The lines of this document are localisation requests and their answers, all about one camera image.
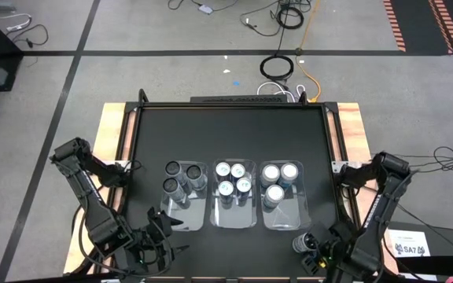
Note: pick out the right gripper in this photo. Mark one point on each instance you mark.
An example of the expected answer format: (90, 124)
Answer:
(330, 253)

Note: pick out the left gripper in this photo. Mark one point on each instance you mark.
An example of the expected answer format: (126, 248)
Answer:
(153, 239)

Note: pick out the clear plastic bin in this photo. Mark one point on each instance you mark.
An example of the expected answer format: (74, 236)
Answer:
(289, 216)
(195, 216)
(234, 218)

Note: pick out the blue white Spindrift can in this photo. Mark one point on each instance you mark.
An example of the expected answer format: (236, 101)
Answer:
(270, 171)
(289, 171)
(274, 192)

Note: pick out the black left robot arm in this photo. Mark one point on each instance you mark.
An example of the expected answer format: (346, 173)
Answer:
(93, 212)

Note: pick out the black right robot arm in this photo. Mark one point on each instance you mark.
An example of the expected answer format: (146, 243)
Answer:
(380, 220)

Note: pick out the white SA7 label sheet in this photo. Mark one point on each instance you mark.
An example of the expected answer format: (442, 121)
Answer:
(407, 239)

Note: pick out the black equipment case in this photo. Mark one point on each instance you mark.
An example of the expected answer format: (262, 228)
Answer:
(446, 243)

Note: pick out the plywood base platform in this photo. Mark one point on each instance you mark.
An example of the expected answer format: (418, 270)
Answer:
(110, 118)

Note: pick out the black rear crossbar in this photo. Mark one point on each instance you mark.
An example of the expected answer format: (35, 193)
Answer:
(234, 99)

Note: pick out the grey power adapter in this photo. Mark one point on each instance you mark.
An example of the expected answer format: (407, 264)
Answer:
(206, 8)

